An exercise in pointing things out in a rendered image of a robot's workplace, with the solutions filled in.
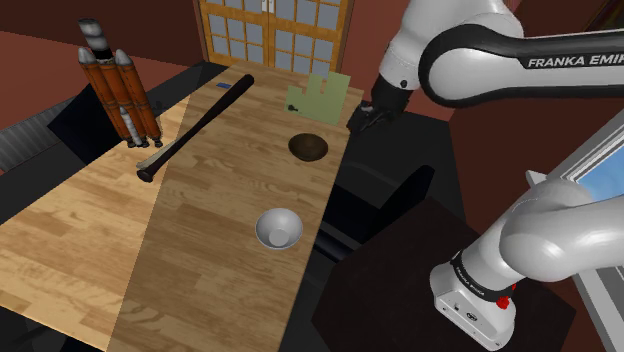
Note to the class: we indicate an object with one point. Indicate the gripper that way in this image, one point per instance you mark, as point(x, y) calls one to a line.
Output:
point(387, 97)

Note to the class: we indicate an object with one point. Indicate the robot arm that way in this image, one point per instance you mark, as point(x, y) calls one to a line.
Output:
point(487, 63)

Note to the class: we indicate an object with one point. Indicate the green flat notched card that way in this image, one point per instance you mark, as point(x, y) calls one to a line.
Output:
point(319, 102)

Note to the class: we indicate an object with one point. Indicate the dark brown bowl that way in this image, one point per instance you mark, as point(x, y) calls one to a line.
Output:
point(307, 146)

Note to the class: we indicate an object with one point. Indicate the small black object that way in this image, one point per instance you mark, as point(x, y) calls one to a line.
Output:
point(292, 108)

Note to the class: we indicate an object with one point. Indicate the wooden door with glass panes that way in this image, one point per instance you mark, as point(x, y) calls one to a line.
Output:
point(273, 34)

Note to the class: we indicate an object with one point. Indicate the small blue object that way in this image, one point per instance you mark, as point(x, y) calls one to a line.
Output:
point(224, 85)

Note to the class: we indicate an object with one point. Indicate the grey bowl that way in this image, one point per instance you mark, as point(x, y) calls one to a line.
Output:
point(279, 228)

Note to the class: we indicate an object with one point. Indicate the black baseball bat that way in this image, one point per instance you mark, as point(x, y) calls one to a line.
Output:
point(204, 119)

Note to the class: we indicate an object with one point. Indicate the wooden table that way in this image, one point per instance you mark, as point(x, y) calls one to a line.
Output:
point(219, 204)

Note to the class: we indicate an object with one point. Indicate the white framed window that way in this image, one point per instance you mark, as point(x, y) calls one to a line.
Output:
point(600, 171)

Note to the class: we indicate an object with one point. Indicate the orange rocket model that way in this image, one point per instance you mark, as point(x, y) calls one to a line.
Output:
point(122, 92)

